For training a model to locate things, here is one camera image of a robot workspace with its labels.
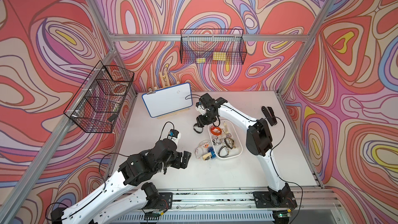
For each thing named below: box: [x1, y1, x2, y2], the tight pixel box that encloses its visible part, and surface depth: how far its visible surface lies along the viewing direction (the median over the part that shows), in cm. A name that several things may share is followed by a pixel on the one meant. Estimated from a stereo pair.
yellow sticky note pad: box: [212, 51, 227, 61], surface depth 92 cm
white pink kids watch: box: [194, 147, 204, 160], surface depth 89 cm
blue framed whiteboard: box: [141, 82, 193, 118], surface depth 92 cm
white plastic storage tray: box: [207, 119, 244, 160], surface depth 92 cm
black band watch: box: [193, 123, 204, 134], surface depth 100 cm
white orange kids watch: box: [197, 139, 210, 149], surface depth 93 cm
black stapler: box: [261, 105, 278, 127], surface depth 107 cm
